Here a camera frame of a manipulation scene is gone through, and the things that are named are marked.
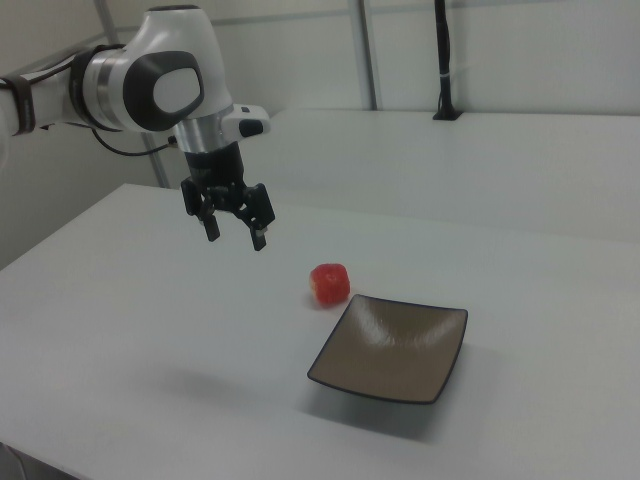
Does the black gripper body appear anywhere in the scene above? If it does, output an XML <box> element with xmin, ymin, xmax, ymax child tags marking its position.
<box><xmin>180</xmin><ymin>141</ymin><xmax>277</xmax><ymax>231</ymax></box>

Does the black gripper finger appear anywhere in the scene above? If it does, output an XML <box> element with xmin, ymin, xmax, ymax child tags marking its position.
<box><xmin>234</xmin><ymin>199</ymin><xmax>269</xmax><ymax>252</ymax></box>
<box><xmin>202</xmin><ymin>212</ymin><xmax>222</xmax><ymax>243</ymax></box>

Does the square brown ceramic plate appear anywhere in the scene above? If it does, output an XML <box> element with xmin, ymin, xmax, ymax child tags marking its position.
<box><xmin>306</xmin><ymin>293</ymin><xmax>469</xmax><ymax>406</ymax></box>

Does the red apple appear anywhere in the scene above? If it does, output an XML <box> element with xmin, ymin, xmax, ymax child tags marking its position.
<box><xmin>309</xmin><ymin>262</ymin><xmax>350</xmax><ymax>306</ymax></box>

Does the black pole with base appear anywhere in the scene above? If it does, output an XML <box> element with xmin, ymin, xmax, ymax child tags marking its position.
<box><xmin>432</xmin><ymin>0</ymin><xmax>463</xmax><ymax>122</ymax></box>

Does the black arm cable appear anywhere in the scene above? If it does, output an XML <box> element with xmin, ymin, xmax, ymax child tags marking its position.
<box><xmin>89</xmin><ymin>127</ymin><xmax>177</xmax><ymax>156</ymax></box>

